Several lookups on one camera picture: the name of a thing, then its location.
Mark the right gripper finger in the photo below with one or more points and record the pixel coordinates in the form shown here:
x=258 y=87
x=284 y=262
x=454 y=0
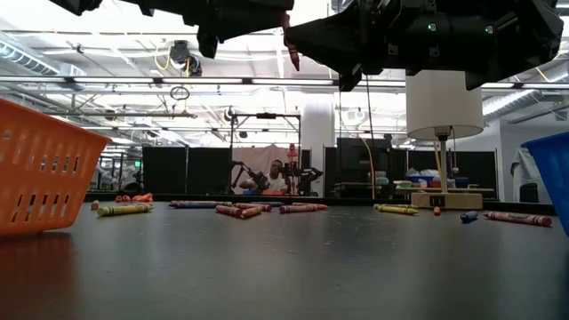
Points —
x=338 y=40

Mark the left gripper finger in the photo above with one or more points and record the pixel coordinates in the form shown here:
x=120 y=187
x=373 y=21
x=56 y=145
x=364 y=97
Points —
x=258 y=13

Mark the red crayon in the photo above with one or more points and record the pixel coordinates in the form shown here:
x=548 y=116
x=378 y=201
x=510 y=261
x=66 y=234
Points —
x=518 y=218
x=297 y=208
x=292 y=49
x=262 y=206
x=229 y=210

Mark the yellow crayon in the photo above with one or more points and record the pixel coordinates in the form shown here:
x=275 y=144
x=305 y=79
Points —
x=398 y=210
x=387 y=205
x=213 y=202
x=124 y=210

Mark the black background robot arm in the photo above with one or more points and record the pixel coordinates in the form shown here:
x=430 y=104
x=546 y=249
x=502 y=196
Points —
x=251 y=175
x=306 y=174

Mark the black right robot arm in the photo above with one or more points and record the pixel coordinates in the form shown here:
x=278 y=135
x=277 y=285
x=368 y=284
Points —
x=533 y=26

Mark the long ceiling light strip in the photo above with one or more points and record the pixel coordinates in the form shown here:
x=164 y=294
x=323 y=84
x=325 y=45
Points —
x=200 y=81

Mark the white shade wooden table lamp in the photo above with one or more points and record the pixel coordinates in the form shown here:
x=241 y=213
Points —
x=444 y=111

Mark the red object on stand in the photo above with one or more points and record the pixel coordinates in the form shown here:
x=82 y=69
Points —
x=292 y=152

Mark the black tall cabinet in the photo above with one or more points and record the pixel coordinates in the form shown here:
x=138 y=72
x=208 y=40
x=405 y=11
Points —
x=355 y=160

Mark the blue background container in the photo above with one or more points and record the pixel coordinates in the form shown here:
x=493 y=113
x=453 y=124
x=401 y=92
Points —
x=420 y=179

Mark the beige backdrop curtain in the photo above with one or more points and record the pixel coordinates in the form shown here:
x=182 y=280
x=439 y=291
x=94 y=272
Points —
x=255 y=155

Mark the person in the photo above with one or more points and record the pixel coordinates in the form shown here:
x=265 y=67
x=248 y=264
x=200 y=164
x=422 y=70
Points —
x=275 y=180

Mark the wooden background shelf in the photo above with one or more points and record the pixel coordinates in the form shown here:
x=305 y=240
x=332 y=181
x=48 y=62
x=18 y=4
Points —
x=467 y=189

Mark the white hanging cloth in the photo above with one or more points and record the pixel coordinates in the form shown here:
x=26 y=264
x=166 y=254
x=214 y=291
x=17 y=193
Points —
x=522 y=169

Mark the blue plastic bin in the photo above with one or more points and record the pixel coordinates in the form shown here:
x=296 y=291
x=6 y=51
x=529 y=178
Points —
x=551 y=178

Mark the orange plastic bin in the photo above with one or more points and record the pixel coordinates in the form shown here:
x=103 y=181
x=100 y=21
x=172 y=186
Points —
x=26 y=133

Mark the black background gantry frame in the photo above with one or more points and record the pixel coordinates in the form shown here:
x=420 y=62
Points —
x=266 y=115

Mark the silver ventilation duct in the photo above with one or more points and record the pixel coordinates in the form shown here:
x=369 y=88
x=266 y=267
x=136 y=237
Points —
x=26 y=58

